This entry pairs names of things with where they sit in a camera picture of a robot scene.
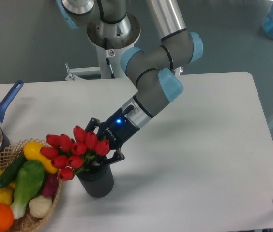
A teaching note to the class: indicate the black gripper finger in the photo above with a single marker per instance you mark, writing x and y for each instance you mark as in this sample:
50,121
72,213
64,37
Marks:
93,125
117,156

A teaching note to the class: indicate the woven wicker basket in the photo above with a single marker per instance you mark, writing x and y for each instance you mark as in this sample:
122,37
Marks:
27,223

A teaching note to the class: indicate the white garlic bulb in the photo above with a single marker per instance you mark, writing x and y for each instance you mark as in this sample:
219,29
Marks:
40,206

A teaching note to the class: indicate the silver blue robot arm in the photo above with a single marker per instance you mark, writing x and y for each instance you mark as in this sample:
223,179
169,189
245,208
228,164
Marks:
113,30

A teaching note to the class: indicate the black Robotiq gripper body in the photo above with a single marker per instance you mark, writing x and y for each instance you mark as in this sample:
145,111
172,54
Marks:
117,129

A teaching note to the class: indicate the orange fruit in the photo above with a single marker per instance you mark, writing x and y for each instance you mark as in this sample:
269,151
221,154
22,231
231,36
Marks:
6,217

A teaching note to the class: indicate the red tulip bouquet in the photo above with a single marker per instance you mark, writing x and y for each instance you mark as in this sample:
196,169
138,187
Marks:
82,154

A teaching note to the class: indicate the dark green cucumber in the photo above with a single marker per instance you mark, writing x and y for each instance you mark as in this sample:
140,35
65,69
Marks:
10,173

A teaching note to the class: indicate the dark grey ribbed vase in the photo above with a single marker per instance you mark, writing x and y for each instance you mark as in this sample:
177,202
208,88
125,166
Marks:
98,183

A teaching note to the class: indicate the green bok choy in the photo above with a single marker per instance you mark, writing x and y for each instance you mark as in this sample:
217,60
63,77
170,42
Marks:
29,180

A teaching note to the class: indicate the yellow squash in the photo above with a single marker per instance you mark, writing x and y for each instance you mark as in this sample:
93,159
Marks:
32,152

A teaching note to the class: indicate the purple red radish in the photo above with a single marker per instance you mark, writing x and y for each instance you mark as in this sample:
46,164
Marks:
50,186

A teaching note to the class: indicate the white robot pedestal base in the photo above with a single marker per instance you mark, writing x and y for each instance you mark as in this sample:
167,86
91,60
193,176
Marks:
134,63

